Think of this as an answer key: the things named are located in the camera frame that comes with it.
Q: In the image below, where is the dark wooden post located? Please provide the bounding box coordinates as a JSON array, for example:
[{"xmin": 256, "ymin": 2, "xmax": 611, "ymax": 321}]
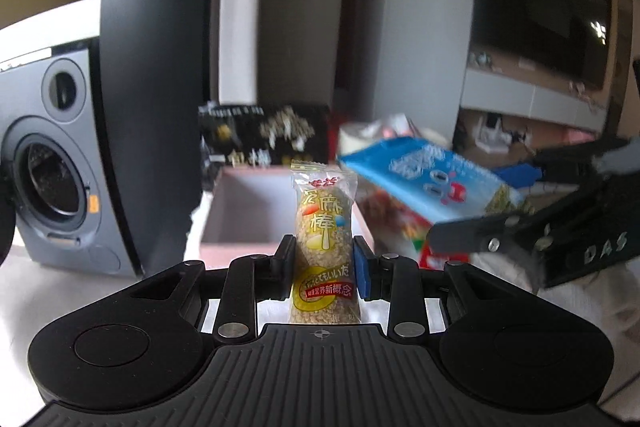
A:
[{"xmin": 606, "ymin": 0, "xmax": 635, "ymax": 144}]

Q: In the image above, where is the dark grey tall panel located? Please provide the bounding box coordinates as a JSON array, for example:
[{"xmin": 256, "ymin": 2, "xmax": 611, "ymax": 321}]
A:
[{"xmin": 99, "ymin": 0, "xmax": 225, "ymax": 281}]

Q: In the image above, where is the pink cardboard box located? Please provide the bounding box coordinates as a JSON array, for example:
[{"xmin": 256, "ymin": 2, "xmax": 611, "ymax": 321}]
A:
[{"xmin": 200, "ymin": 166, "xmax": 377, "ymax": 265}]

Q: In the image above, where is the white fluffy rug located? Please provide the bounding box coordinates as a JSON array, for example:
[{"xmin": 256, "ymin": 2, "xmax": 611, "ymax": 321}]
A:
[{"xmin": 182, "ymin": 189, "xmax": 640, "ymax": 358}]

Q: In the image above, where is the white wooden television cabinet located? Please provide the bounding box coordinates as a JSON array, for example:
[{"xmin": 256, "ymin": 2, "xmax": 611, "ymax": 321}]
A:
[{"xmin": 456, "ymin": 52, "xmax": 617, "ymax": 160}]

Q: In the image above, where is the grey speaker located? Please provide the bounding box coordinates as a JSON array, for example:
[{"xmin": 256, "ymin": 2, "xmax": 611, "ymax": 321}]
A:
[{"xmin": 0, "ymin": 47, "xmax": 145, "ymax": 281}]

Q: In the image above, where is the red yellow snack bag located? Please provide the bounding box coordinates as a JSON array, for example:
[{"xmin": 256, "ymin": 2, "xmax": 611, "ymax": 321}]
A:
[{"xmin": 357, "ymin": 189, "xmax": 473, "ymax": 271}]

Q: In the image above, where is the blue snack bag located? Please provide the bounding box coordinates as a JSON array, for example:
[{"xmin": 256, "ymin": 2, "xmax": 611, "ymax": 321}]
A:
[{"xmin": 337, "ymin": 138, "xmax": 536, "ymax": 234}]

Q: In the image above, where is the yellow rice bar snack packet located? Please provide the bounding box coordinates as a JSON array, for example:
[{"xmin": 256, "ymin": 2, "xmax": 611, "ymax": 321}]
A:
[{"xmin": 290, "ymin": 159, "xmax": 362, "ymax": 326}]

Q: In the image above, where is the white small appliance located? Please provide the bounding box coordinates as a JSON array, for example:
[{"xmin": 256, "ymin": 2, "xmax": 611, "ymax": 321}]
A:
[{"xmin": 472, "ymin": 114, "xmax": 507, "ymax": 150}]

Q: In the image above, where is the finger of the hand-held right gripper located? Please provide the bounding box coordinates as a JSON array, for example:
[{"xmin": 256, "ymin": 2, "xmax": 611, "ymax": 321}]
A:
[
  {"xmin": 492, "ymin": 138, "xmax": 632, "ymax": 186},
  {"xmin": 428, "ymin": 212, "xmax": 527, "ymax": 255}
]

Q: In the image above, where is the pink small box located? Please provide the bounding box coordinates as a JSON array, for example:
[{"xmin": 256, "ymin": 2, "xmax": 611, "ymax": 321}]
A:
[{"xmin": 564, "ymin": 129, "xmax": 602, "ymax": 146}]

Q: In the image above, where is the beige storage bin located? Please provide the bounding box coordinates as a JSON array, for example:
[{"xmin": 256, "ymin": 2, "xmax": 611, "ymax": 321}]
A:
[{"xmin": 337, "ymin": 113, "xmax": 451, "ymax": 158}]

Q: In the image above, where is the black gold-print snack bag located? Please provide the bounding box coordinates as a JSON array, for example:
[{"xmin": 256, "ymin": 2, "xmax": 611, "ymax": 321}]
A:
[{"xmin": 197, "ymin": 103, "xmax": 332, "ymax": 198}]

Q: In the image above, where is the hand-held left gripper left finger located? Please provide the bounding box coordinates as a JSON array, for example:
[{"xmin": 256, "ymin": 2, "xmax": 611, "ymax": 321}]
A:
[{"xmin": 129, "ymin": 234, "xmax": 297, "ymax": 342}]

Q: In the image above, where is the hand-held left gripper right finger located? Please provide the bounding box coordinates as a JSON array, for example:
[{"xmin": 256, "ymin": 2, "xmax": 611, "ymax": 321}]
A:
[{"xmin": 352, "ymin": 235, "xmax": 507, "ymax": 341}]

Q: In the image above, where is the black television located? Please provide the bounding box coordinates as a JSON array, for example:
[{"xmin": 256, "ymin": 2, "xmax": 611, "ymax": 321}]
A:
[{"xmin": 469, "ymin": 0, "xmax": 614, "ymax": 94}]

